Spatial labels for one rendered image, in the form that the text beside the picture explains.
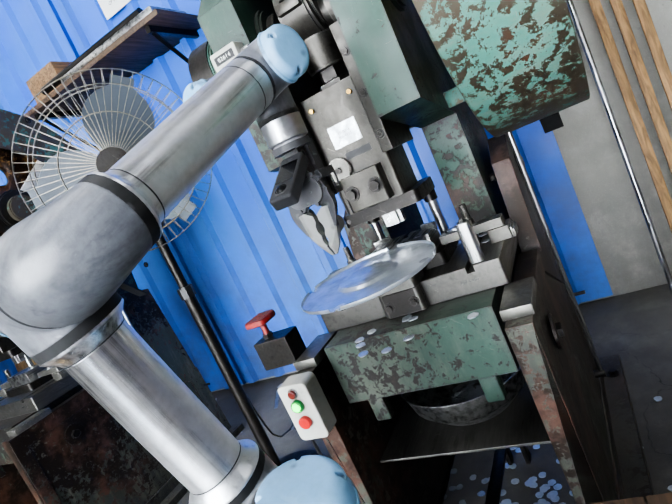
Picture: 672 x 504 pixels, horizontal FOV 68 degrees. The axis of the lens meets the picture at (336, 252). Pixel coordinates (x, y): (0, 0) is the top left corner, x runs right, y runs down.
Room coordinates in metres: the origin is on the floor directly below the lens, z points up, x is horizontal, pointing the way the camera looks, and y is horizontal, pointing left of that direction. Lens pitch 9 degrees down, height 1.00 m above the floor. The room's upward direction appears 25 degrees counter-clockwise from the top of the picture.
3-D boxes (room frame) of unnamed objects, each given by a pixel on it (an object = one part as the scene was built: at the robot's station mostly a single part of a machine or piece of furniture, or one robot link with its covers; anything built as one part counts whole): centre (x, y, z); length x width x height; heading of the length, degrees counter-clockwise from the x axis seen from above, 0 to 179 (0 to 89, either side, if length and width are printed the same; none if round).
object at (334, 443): (1.45, 0.00, 0.45); 0.92 x 0.12 x 0.90; 152
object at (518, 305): (1.20, -0.47, 0.45); 0.92 x 0.12 x 0.90; 152
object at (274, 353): (1.15, 0.22, 0.62); 0.10 x 0.06 x 0.20; 62
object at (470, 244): (1.01, -0.26, 0.75); 0.03 x 0.03 x 0.10; 62
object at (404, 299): (1.05, -0.09, 0.72); 0.25 x 0.14 x 0.14; 152
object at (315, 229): (0.91, 0.01, 0.91); 0.06 x 0.03 x 0.09; 151
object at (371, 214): (1.21, -0.17, 0.86); 0.20 x 0.16 x 0.05; 62
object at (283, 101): (0.90, 0.00, 1.17); 0.09 x 0.08 x 0.11; 134
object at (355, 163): (1.17, -0.15, 1.04); 0.17 x 0.15 x 0.30; 152
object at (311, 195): (0.91, -0.01, 1.01); 0.09 x 0.08 x 0.12; 151
